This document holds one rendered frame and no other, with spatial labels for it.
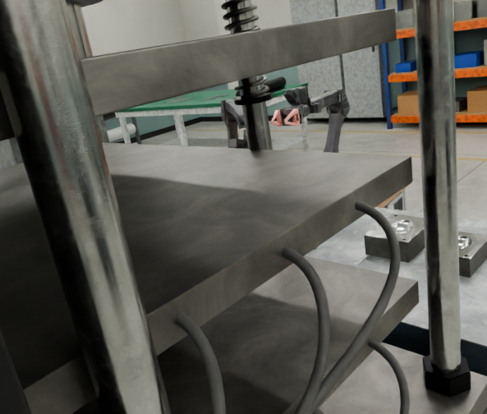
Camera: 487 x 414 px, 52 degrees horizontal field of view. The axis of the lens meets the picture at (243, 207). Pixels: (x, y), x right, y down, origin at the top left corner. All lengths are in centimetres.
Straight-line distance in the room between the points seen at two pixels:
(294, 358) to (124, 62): 54
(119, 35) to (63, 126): 926
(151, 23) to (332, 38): 940
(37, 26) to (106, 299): 21
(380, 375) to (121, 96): 91
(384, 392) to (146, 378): 77
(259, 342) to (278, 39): 50
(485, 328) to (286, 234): 78
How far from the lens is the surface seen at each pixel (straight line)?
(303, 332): 89
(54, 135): 38
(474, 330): 133
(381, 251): 166
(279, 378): 80
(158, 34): 1015
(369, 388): 117
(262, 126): 113
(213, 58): 55
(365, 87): 772
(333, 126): 239
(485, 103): 687
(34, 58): 38
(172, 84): 51
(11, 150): 174
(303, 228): 68
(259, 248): 62
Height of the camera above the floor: 154
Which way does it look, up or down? 19 degrees down
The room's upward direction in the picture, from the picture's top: 10 degrees counter-clockwise
